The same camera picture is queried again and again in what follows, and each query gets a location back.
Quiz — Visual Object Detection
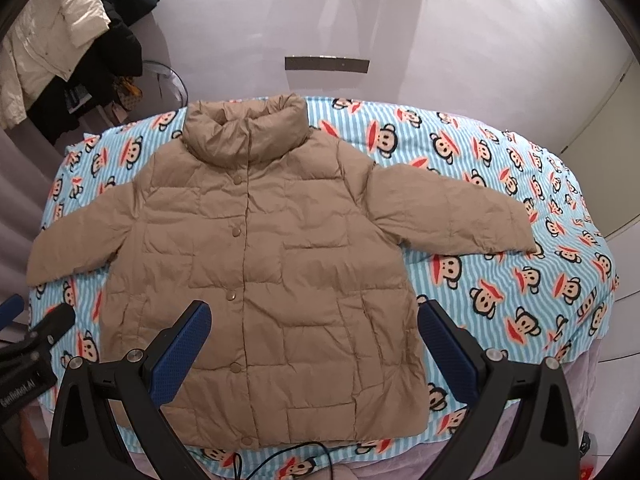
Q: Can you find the beige puffer jacket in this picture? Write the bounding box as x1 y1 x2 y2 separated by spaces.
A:
26 95 535 451

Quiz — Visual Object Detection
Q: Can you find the blue monkey print bedsheet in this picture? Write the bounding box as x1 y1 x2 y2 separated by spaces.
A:
28 98 620 479

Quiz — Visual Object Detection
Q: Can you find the black puffer jacket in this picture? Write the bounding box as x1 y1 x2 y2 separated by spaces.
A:
27 0 160 144

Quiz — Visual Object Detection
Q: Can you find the white wardrobe door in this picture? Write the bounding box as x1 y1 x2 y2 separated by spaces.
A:
561 61 640 236

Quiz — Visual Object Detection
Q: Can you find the white puffer jacket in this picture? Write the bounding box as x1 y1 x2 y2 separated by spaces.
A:
1 0 111 130

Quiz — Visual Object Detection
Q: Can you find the black cable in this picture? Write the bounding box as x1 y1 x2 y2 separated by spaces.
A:
229 440 334 480

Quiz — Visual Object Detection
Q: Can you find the dark wall panel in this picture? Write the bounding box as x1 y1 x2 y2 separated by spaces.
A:
284 55 370 74

